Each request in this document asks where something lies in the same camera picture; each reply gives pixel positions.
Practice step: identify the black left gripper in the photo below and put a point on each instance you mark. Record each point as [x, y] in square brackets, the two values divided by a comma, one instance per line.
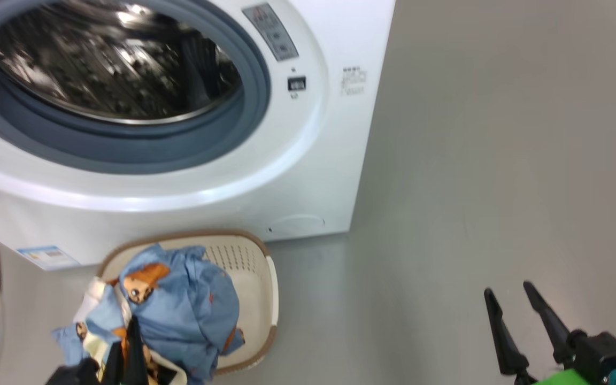
[78, 374]

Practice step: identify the cream laundry basket brown rim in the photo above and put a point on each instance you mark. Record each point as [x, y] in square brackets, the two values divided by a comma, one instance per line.
[249, 278]

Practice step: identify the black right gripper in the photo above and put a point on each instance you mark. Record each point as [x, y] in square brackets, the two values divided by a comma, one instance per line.
[602, 355]

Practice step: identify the blue energy label sticker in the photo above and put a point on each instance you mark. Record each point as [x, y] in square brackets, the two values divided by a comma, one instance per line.
[48, 257]

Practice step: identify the grey instruction sticker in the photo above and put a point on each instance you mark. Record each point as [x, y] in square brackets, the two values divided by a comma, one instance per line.
[271, 32]

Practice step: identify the black door lock latch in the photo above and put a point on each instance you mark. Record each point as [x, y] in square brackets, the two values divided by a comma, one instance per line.
[297, 83]

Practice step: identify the grey rubber door gasket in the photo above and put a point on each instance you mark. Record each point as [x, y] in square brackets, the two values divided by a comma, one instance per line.
[126, 152]

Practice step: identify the steel washing machine drum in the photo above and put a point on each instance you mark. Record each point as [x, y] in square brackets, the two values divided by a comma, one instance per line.
[99, 64]

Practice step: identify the blue bear print garment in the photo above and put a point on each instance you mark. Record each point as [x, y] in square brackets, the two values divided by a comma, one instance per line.
[190, 310]

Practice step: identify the white front-load washing machine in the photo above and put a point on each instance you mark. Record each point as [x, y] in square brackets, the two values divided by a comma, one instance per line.
[308, 160]

